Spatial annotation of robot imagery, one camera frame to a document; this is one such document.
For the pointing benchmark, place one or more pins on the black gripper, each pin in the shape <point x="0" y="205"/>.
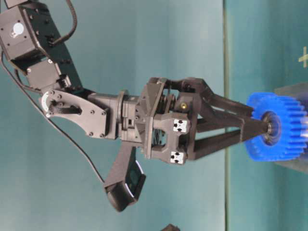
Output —
<point x="167" y="118"/>

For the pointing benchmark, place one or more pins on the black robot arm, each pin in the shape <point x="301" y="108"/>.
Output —
<point x="32" y="44"/>

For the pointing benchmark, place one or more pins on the large blue plastic gear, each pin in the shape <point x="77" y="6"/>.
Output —
<point x="288" y="137"/>

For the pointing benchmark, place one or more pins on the clear acrylic base block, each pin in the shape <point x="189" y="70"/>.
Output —
<point x="300" y="92"/>

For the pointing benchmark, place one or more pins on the dark object at bottom edge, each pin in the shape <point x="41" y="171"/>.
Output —
<point x="171" y="227"/>

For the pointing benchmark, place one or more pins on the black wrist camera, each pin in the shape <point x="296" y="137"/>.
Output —
<point x="126" y="178"/>

